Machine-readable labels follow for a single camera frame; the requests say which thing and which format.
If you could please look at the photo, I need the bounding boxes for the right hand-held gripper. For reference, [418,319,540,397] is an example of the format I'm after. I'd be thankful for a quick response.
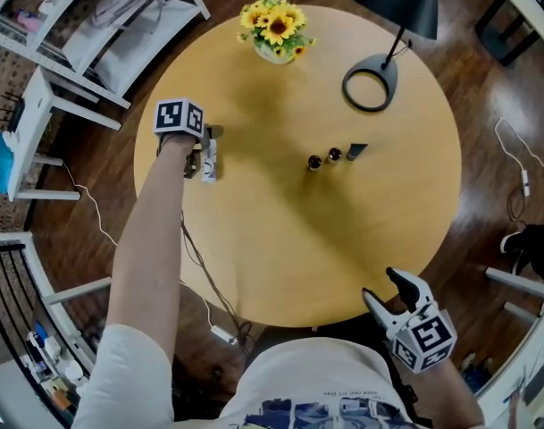
[362,266,459,375]

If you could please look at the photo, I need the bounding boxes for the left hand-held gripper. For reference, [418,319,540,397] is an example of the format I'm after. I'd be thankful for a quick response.
[153,98,225,181]

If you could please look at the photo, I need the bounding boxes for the white tube bottle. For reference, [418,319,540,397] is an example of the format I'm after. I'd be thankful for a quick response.
[200,139,222,182]

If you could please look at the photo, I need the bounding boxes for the dark teal tube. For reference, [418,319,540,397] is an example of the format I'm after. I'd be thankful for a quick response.
[346,142,370,163]

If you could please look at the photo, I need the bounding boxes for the person's right forearm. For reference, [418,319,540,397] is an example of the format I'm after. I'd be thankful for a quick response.
[425,357,485,426]

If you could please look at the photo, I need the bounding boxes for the person's left forearm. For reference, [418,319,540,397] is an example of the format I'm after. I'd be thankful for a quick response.
[105,134,199,366]

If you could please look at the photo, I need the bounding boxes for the person's dark trousers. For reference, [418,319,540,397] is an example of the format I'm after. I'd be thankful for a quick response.
[244,319,389,366]

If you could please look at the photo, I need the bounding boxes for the person's white printed T-shirt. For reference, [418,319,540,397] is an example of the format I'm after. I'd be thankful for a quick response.
[72,324,487,429]

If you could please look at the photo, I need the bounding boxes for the white metal shelf rack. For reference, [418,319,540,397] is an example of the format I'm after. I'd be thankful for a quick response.
[0,0,213,110]

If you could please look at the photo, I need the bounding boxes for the sunflowers in white pot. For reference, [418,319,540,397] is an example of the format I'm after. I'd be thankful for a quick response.
[236,0,318,65]

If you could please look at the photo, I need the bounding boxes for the white side table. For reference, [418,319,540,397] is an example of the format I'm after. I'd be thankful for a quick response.
[6,65,123,203]

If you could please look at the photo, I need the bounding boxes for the black router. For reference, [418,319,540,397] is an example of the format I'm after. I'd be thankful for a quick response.
[0,90,27,133]

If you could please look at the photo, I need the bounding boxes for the blue tissue box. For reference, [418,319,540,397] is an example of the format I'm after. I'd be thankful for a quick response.
[0,130,21,195]

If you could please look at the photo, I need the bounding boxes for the pink spray bottle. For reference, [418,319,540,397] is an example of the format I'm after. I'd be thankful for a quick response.
[14,9,43,33]

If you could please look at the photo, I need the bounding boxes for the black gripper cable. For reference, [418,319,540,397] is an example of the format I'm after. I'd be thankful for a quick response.
[180,210,255,357]

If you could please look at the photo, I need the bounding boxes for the white adapter cable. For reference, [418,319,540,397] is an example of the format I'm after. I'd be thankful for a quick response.
[494,117,544,198]

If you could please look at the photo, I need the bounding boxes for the white power strip cable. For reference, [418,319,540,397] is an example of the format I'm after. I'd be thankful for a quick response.
[63,163,237,343]

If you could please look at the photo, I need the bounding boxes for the white metal frame desk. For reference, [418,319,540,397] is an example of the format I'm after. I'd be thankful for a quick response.
[0,231,114,419]

